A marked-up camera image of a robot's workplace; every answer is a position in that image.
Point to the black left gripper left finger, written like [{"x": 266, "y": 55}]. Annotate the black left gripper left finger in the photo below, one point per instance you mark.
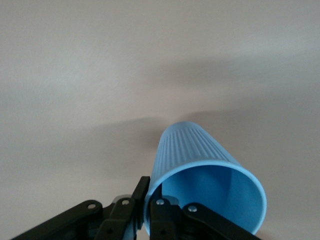
[{"x": 117, "y": 220}]

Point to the blue ribbed plastic cup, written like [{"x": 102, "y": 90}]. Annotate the blue ribbed plastic cup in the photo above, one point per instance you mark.
[{"x": 200, "y": 155}]

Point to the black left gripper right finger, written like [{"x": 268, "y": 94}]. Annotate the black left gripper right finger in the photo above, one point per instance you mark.
[{"x": 165, "y": 220}]

